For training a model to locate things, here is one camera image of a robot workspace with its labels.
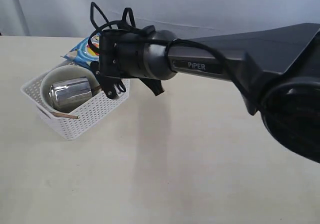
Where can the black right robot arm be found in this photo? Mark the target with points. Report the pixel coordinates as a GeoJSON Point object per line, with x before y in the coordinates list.
{"type": "Point", "coordinates": [276, 71]}

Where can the blue potato chips bag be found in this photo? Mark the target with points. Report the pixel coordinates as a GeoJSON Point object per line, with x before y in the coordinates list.
{"type": "Point", "coordinates": [82, 54]}

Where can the white ceramic bowl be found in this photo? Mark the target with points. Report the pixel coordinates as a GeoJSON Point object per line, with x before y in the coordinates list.
{"type": "Point", "coordinates": [64, 73]}

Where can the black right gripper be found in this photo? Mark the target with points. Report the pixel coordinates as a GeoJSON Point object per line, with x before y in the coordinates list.
{"type": "Point", "coordinates": [120, 56]}

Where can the shiny steel cup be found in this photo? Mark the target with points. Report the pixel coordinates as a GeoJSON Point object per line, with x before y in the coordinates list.
{"type": "Point", "coordinates": [67, 95]}

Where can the white woven plastic basket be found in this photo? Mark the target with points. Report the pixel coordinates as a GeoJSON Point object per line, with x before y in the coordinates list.
{"type": "Point", "coordinates": [89, 113]}

